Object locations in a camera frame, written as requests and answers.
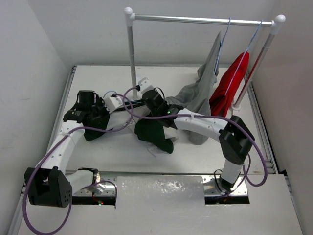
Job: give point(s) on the green and white t shirt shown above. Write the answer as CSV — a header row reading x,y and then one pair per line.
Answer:
x,y
159,139

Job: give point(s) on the shiny metal base plate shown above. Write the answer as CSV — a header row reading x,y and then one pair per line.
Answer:
x,y
178,187

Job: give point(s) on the aluminium table frame rail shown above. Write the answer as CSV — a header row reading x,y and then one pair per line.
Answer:
x,y
18,217

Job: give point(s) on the red t shirt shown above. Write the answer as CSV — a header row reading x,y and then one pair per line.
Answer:
x,y
219,103

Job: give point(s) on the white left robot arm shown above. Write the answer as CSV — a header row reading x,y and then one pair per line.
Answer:
x,y
48,184

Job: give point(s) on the light blue hanger with grey shirt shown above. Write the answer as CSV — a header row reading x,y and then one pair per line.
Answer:
x,y
221,46

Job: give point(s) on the grey t shirt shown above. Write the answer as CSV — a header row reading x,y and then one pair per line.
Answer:
x,y
195,96

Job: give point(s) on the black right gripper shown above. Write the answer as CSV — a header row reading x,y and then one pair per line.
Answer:
x,y
156,88

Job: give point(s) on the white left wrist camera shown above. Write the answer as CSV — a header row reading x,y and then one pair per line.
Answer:
x,y
112,103

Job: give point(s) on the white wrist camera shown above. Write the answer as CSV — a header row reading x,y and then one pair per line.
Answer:
x,y
112,103
145,85

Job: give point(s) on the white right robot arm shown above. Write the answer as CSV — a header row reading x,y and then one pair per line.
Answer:
x,y
232,134

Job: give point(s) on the white metal clothes rack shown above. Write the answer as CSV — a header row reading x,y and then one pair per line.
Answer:
x,y
274,26

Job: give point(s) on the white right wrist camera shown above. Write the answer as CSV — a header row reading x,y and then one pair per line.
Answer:
x,y
145,85

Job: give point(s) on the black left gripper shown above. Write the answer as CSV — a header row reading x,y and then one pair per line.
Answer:
x,y
100,103

